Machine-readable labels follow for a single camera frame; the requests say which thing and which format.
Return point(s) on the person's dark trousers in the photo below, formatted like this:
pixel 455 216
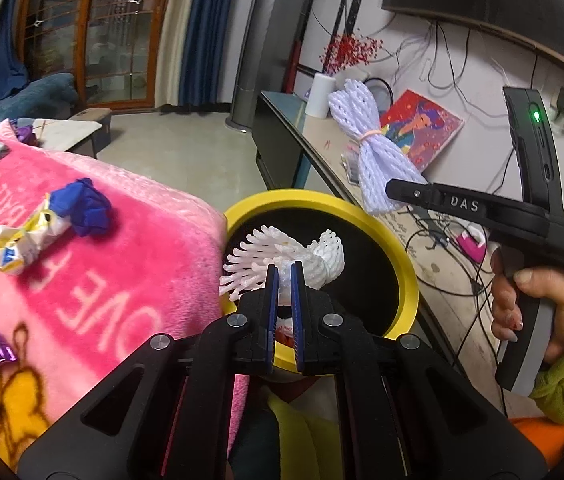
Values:
pixel 254 440

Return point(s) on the pink plastic item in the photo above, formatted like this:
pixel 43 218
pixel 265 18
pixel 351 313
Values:
pixel 472 247

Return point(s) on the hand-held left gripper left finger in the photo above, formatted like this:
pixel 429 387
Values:
pixel 272 302

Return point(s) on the yellow white wrapper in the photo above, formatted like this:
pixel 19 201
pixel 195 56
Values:
pixel 16 250

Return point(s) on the person's green jacket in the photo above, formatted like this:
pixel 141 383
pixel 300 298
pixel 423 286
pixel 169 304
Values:
pixel 307 435

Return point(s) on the blue heart pattern sofa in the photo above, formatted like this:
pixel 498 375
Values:
pixel 36 95

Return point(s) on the pack of coloured pens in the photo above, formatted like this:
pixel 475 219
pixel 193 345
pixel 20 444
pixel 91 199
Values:
pixel 349 165

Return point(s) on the purple cloth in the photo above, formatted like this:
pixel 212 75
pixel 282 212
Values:
pixel 25 136

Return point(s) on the yellow round bin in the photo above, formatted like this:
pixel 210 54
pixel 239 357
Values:
pixel 312 200

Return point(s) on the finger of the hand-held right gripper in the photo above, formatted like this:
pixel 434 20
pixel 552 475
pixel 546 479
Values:
pixel 412 192

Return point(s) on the white vase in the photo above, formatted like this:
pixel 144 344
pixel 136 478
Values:
pixel 319 95

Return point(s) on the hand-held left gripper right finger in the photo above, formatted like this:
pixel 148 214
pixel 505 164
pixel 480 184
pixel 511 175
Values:
pixel 296 310

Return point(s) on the pink bear printed blanket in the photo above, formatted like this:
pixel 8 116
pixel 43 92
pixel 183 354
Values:
pixel 136 240

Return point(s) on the lavender foam fruit net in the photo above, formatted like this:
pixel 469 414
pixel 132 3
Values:
pixel 377 160

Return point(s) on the colourful picture book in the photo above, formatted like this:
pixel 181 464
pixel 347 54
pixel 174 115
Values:
pixel 427 125

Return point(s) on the television cabinet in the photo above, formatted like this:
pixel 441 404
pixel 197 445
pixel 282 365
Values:
pixel 307 135

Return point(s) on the wooden sliding glass door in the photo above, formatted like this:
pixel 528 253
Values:
pixel 96 35

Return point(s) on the silver tower air conditioner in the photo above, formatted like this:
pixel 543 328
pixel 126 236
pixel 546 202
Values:
pixel 257 50

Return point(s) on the orange cloth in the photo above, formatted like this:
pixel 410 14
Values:
pixel 542 440

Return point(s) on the brown stool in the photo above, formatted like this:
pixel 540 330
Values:
pixel 96 120

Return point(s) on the white marble coffee table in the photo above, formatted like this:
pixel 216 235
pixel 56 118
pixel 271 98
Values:
pixel 66 132

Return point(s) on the white foam fruit net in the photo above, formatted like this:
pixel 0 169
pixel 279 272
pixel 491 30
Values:
pixel 322 260

